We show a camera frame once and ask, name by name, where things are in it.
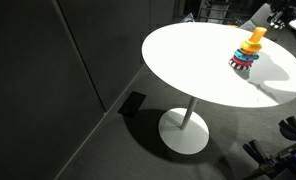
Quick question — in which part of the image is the red toy ring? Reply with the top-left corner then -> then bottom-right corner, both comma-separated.
231,55 -> 256,67

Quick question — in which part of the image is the large black white striped ring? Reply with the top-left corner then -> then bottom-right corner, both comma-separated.
228,58 -> 252,72

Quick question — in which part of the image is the white table pedestal pole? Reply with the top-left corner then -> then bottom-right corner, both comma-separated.
179,96 -> 199,131

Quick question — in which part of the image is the orange stand peg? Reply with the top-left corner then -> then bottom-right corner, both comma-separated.
248,26 -> 268,45

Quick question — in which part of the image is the blue toy ring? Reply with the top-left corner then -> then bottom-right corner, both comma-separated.
233,49 -> 260,63

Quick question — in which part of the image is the yellow toy ring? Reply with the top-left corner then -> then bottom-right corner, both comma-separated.
240,40 -> 263,55

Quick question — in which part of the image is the white round table base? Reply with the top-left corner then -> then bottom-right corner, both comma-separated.
157,107 -> 210,156

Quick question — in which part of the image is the grey chair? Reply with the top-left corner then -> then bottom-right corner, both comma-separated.
239,2 -> 274,33

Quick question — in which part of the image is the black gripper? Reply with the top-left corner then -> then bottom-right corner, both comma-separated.
269,0 -> 296,24

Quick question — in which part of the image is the black handled spring clamp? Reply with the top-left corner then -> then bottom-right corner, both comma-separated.
278,115 -> 296,148

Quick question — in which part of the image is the dark metal background rack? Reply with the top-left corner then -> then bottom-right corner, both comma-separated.
197,0 -> 232,25

